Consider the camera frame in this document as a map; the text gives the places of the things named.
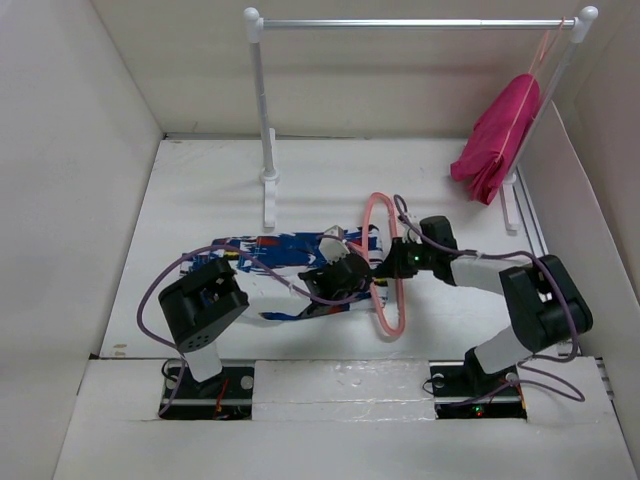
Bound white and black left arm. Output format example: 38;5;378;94
158;253;373;356

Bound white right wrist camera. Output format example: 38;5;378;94
398;213;422;244

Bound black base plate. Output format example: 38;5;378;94
158;362;255;421
422;364;527;420

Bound blue patterned trousers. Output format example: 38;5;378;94
179;232;374;323

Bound white clothes rack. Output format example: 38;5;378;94
243;5;600;235

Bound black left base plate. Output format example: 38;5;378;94
158;362;255;421

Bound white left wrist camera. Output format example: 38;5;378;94
318;225;350;263

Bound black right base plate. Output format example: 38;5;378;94
422;364;527;420

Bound magenta garment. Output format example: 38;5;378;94
450;73;540;205

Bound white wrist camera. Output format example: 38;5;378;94
398;213;422;244
318;225;350;263

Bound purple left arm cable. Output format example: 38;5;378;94
137;244;366;406

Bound aluminium rail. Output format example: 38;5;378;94
514;169;548;257

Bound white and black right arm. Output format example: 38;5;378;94
375;214;593;397

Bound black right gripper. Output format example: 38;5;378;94
376;236;437;278

